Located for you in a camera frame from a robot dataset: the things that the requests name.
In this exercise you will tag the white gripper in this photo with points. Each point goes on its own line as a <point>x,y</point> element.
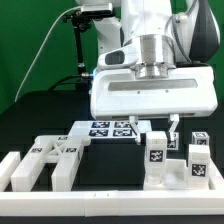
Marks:
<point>118,93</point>

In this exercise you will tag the white chair seat part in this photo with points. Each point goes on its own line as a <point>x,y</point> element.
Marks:
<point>172,175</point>

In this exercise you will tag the white chair back frame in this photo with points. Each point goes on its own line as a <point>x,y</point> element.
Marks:
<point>62,150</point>

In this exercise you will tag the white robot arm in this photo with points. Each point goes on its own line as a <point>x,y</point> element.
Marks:
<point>151,61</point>

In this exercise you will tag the white tagged cube left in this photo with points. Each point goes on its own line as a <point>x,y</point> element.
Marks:
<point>174,145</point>

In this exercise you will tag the white tagged cube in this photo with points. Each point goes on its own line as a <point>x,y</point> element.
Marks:
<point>200,138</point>
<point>174,145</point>

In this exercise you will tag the white tagged cube right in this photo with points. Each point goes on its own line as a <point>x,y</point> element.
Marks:
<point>200,138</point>

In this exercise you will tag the white U-shaped border fence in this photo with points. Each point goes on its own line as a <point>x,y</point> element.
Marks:
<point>109,203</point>

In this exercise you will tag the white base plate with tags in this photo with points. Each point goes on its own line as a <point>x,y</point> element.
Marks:
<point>103,129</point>

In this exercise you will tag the black camera stand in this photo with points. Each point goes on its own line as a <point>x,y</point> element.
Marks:
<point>81,23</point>

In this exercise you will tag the grey camera on stand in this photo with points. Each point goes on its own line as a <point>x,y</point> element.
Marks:
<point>105,9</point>

